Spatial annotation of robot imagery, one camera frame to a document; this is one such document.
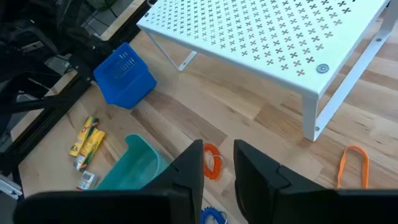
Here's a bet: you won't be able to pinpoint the silver metal bracket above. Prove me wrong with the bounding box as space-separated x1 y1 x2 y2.
0 173 23 200

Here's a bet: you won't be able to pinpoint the yellow snack packets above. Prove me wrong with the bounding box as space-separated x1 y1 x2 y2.
76 170 100 191

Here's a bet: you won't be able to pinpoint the blue plastic basket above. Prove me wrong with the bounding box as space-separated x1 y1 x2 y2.
93 42 158 110

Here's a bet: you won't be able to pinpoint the black aluminium table frame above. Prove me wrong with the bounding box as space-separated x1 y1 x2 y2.
0 0 159 200

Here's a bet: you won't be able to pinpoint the teal plastic bin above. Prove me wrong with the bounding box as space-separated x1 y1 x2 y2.
95 133 170 191

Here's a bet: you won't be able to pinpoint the blue spiral wrist coil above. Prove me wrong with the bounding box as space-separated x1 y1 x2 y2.
200 207 228 224

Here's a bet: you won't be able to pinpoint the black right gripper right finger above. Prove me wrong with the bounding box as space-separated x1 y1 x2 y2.
233 139 398 224

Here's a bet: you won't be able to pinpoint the orange rubber band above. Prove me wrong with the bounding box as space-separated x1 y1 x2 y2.
336 145 370 190

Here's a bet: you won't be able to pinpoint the white perforated metal shelf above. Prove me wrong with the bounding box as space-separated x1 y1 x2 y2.
136 0 398 142

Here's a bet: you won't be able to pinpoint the red-orange spiral wrist coil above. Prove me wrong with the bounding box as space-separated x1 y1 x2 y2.
203 142 224 180

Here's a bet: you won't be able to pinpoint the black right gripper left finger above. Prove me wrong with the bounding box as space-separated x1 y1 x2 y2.
12 139 205 224

